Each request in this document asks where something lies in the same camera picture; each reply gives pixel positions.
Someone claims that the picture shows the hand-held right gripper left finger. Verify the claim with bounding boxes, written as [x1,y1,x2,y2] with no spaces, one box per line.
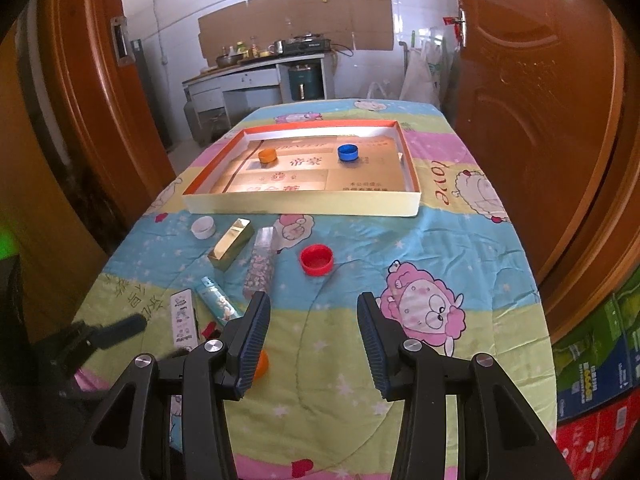
[57,290,273,480]

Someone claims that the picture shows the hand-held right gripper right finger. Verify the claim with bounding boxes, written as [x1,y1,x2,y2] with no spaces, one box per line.
[356,291,576,480]

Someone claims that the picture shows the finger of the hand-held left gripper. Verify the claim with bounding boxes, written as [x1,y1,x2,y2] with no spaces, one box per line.
[99,313,149,350]

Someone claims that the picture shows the white printed box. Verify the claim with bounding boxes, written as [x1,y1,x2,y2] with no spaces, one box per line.
[170,289,198,352]

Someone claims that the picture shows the gold rectangular box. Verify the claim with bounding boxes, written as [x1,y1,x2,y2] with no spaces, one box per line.
[207,218,251,272]

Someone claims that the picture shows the red bottle cap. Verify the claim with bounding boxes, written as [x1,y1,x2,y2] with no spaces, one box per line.
[299,244,334,277]

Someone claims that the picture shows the white bottle cap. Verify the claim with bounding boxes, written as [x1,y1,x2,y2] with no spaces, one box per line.
[190,216,217,239]

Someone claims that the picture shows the orange rimmed shallow cardboard box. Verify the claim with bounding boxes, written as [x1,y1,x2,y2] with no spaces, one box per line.
[181,121,422,219]

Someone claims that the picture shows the teal printed tube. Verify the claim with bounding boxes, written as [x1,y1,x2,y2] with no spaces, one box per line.
[201,276,246,322]

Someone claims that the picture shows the green printed cartons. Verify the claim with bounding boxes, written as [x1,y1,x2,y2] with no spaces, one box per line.
[550,267,640,423]

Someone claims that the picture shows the red printed cartons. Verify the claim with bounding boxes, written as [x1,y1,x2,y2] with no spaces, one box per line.
[556,400,636,480]

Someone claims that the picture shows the brown wooden door with latch plate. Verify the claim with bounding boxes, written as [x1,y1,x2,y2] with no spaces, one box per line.
[10,0,178,346]

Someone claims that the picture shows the dark refrigerator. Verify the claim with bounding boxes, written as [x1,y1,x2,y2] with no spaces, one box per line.
[131,40,162,153]

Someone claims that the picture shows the grey kitchen desk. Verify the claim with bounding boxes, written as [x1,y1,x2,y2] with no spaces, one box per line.
[181,52,336,133]

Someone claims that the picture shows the green air fryer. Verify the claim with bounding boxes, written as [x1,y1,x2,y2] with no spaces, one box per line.
[288,64,324,102]

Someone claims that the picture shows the white plastic bag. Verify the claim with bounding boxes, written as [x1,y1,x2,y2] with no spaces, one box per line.
[399,40,453,108]

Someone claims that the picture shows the black gas stove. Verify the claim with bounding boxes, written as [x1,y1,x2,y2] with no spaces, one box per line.
[282,34,335,55]

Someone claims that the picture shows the brown wooden door with handle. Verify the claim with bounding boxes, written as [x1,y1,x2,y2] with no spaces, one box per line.
[440,0,640,346]

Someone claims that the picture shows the metal door handle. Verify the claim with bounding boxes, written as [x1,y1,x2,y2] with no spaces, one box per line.
[445,10,468,48]

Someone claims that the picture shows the cardboard sheet on wall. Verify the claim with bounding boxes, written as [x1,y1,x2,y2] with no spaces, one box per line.
[197,0,396,61]

